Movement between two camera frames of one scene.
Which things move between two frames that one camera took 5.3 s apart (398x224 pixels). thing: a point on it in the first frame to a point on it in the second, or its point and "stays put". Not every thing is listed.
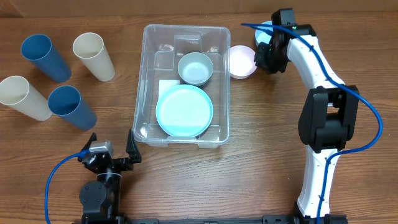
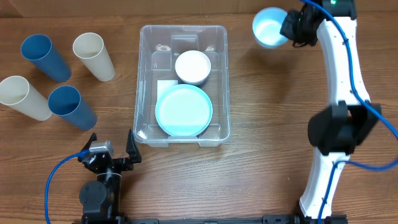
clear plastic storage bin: x=183 y=94 stays put
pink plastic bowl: x=242 y=62 to x=193 y=67
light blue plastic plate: x=185 y=110 stays put
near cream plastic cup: x=15 y=91 stays put
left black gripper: x=132 y=152 stays put
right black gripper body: x=274 y=56 to x=298 y=26
